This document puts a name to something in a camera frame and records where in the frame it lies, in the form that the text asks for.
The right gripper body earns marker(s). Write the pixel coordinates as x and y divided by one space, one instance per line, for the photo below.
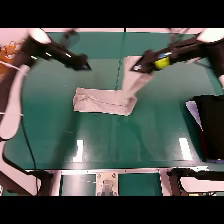
145 61

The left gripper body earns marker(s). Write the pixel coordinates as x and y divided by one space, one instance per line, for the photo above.
79 62

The pale pink shirt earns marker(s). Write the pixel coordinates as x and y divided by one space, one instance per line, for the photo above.
103 101

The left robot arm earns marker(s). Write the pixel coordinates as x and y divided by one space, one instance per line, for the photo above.
36 50

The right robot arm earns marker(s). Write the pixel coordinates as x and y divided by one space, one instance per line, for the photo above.
186 50

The white garment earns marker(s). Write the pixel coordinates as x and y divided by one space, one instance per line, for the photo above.
193 111

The silver frame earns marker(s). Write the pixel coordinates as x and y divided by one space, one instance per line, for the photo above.
106 181

